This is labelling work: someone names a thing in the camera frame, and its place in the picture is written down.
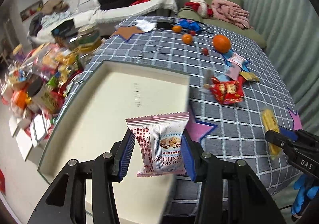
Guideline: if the yellow corn snack packet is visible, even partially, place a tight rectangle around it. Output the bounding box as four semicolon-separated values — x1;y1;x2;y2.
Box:
261;107;282;160

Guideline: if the pink cranberry crisp packet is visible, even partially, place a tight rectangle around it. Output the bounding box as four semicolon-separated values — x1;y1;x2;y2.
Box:
126;112;189;177

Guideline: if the red festive snack packet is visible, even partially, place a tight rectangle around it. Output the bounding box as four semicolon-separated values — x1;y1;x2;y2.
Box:
210;76;245;105

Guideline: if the clear-wrapped dark snack stick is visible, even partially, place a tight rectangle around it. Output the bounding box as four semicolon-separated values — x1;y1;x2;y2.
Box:
202;68;214;92

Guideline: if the pink wafer bar packet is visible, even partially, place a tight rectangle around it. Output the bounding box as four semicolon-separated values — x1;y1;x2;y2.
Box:
226;64;241;81

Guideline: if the light blue wafer bar packet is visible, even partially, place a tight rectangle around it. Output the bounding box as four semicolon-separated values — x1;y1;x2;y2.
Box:
216;74;231;82

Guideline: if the pile of bagged snacks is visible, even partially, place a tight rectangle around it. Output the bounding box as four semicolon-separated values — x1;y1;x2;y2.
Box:
1;43;83;139

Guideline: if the pink star cutout right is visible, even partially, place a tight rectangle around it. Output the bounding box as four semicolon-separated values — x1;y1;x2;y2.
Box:
287;108;303;130

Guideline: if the pink star cutout near tray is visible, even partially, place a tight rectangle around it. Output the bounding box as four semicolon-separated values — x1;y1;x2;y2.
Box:
185;106;217;143

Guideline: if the green-sided cardboard tray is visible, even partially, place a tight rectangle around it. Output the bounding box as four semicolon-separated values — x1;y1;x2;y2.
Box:
38;61;190;223

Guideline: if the grey checkered tablecloth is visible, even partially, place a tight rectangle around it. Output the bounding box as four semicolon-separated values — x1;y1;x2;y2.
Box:
53;15;303;217

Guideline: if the cherry tomato near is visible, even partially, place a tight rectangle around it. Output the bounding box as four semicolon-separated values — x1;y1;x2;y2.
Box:
202;48;209;56

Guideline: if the blue star cutout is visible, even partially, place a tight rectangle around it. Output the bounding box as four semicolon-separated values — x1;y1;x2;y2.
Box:
217;49;250;82

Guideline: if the large orange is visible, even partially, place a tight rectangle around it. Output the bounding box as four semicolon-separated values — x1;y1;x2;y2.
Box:
213;34;231;54

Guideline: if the small mandarin near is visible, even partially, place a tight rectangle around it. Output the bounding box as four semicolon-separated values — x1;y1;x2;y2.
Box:
182;34;192;45

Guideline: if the small mandarin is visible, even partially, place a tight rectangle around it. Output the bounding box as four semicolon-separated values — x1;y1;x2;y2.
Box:
172;25;183;33
182;34;192;45

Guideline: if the small mandarin far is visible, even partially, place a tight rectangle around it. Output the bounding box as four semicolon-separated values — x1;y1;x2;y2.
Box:
172;25;183;33

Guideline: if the blue crumpled bag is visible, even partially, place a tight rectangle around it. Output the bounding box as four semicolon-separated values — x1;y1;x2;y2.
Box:
176;19;202;33

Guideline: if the stacked tin jar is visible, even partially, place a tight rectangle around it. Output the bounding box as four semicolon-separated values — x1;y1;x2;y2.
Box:
76;24;102;53

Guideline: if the brown star cutout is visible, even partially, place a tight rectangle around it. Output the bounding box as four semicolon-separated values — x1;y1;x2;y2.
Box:
111;26;144;42

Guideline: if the black power adapter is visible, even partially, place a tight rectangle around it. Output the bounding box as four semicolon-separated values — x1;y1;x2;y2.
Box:
156;19;174;30

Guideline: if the white crumpled tissue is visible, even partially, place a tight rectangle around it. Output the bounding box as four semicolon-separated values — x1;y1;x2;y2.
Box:
135;20;156;32

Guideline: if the pink blanket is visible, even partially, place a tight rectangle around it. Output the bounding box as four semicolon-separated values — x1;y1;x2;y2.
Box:
211;0;254;30

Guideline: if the red white plush toy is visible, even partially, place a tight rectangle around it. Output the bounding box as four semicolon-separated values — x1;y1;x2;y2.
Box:
184;0;213;18

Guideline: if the grey sofa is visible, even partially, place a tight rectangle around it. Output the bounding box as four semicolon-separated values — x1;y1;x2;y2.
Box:
27;0;177;45

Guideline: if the green armchair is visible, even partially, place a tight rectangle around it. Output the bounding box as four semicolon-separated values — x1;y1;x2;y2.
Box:
178;0;267;49

